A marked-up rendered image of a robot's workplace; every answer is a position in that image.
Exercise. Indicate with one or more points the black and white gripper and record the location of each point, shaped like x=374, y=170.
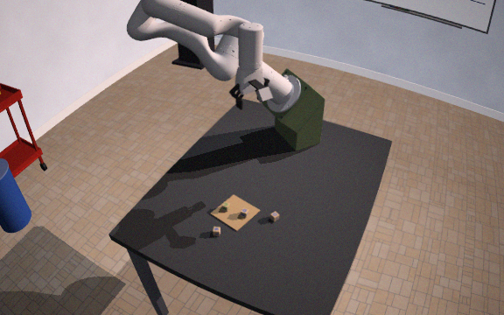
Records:
x=242, y=86

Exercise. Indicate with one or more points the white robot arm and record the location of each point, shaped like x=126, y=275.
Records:
x=239, y=46

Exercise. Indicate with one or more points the peach flat mat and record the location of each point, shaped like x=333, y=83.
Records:
x=232, y=217

